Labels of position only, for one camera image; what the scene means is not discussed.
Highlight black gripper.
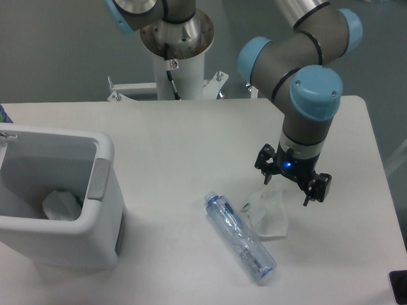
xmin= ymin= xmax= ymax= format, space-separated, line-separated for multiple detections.
xmin=255 ymin=144 xmax=331 ymax=206

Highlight clear plastic water bottle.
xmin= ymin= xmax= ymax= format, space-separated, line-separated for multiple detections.
xmin=204 ymin=192 xmax=277 ymax=281

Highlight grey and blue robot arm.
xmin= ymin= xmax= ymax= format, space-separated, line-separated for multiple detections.
xmin=104 ymin=0 xmax=363 ymax=202

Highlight white trash can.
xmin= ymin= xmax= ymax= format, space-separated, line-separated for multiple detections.
xmin=0 ymin=122 xmax=126 ymax=269

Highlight crumpled paper in can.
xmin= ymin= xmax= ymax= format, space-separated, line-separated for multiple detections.
xmin=42 ymin=190 xmax=83 ymax=221

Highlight crumpled white tissue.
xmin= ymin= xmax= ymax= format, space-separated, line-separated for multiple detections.
xmin=239 ymin=182 xmax=289 ymax=241

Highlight black device at edge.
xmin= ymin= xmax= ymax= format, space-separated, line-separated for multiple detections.
xmin=389 ymin=270 xmax=407 ymax=305

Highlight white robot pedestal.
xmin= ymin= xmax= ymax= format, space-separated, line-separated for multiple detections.
xmin=106 ymin=6 xmax=262 ymax=108

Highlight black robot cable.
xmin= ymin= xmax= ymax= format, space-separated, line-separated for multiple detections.
xmin=161 ymin=43 xmax=184 ymax=102

